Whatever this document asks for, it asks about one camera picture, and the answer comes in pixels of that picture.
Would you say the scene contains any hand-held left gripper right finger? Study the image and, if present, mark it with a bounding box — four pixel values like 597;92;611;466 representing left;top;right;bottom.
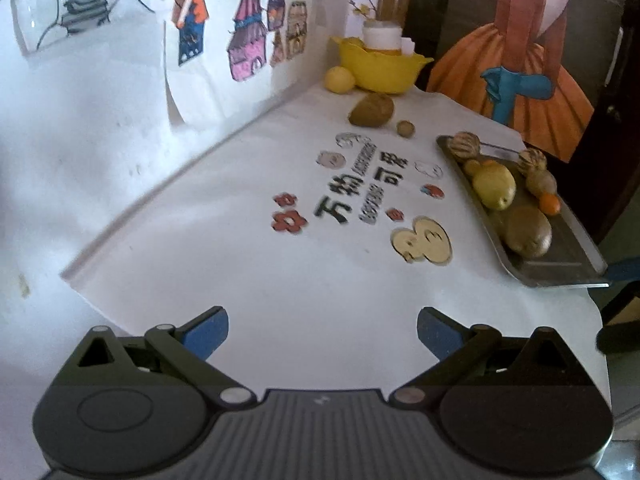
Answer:
387;306;603;407

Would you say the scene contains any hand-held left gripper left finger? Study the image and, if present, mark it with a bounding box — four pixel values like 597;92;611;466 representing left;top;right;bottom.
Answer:
47;305;257;408

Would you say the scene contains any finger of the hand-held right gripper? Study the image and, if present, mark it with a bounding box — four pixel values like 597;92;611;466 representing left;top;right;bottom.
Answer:
604;259;640;285
595;321;640;355

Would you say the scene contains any metal tray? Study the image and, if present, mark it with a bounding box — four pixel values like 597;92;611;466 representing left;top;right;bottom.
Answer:
436;134;610;289

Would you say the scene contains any large brown kiwi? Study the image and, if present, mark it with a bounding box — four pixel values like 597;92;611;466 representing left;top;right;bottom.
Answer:
502;205;553;260
348;92;396;128

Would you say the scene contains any brown oval fruit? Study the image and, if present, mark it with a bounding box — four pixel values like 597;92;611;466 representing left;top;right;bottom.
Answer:
525;170;557;198

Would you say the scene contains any yellow green pear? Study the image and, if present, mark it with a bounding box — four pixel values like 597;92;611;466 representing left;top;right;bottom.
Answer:
472;160;517;212

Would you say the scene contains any white printed table mat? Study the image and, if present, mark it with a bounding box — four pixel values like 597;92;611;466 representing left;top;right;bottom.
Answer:
59;82;608;411

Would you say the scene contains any dark brown door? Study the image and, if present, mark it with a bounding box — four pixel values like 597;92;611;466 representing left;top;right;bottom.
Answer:
570;0;640;246

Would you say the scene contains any orange dress figure poster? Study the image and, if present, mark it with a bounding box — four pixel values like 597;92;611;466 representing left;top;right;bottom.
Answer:
426;0;631;163

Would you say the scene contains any yellow plastic bowl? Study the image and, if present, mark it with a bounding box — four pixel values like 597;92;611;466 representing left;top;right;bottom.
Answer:
331;36;435;96

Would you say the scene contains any yellow lemon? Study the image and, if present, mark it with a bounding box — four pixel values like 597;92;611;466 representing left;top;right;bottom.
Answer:
324;66;357;94

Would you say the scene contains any white cup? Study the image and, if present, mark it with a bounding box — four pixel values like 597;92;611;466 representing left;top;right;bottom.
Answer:
362;20;402;53

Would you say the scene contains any house drawings wall poster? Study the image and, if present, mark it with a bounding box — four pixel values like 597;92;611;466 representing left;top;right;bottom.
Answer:
162;0;351;131

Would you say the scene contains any line drawing wall poster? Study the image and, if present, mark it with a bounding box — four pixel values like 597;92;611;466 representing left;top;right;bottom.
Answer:
10;0;211;58

